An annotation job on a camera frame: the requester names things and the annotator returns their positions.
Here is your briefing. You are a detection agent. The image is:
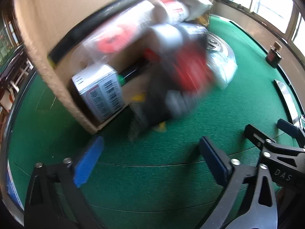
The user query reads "white carton box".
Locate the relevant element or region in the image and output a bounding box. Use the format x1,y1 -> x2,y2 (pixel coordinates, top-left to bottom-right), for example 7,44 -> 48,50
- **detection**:
71,63 -> 126,124

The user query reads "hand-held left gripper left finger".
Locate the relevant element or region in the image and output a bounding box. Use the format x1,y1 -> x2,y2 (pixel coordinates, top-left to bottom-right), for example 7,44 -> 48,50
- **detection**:
24,135 -> 105,229

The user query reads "window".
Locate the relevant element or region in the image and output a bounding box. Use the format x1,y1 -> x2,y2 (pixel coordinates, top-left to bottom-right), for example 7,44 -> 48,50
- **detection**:
214,0 -> 305,43

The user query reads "clear packet with red item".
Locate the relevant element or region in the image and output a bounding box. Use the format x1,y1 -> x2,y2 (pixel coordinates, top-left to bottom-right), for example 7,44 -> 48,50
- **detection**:
80,0 -> 159,64

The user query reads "dark mahjong table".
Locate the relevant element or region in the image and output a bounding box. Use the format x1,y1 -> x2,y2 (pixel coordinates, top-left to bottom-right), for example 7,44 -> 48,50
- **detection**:
0,43 -> 32,93

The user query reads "plain white bottle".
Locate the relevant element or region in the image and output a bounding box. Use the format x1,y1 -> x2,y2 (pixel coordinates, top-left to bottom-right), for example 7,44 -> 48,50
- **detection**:
149,24 -> 184,53

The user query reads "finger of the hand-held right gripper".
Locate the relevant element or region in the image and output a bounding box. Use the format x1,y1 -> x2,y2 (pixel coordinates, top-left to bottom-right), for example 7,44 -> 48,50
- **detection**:
244,124 -> 305,165
278,119 -> 305,146

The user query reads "grey plastic bag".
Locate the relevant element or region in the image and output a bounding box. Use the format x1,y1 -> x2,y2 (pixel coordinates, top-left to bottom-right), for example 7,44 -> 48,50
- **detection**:
179,0 -> 214,22

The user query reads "small brown bottle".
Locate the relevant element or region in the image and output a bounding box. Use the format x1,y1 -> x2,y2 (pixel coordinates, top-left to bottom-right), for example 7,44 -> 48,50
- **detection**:
265,41 -> 283,69

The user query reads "cardboard box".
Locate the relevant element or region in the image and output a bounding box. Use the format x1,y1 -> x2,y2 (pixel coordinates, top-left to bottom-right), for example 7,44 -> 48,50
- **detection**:
13,0 -> 212,134

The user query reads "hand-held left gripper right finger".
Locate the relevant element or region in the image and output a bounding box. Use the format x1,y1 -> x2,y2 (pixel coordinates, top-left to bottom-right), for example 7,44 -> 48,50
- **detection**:
195,136 -> 278,229

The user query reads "floral wall painting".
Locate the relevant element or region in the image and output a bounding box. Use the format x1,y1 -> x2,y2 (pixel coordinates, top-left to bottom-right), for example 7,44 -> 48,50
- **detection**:
0,17 -> 12,53

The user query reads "white tube with red label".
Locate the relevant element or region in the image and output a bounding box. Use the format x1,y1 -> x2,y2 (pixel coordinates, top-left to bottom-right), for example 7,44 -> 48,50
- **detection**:
154,0 -> 190,25

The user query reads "green-cap black marker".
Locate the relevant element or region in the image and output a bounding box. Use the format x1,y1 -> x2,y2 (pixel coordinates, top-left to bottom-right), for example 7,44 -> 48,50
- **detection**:
117,63 -> 153,86

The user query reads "black foil pouch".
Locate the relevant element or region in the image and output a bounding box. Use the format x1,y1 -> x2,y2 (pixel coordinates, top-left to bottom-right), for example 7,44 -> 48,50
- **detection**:
127,72 -> 191,141

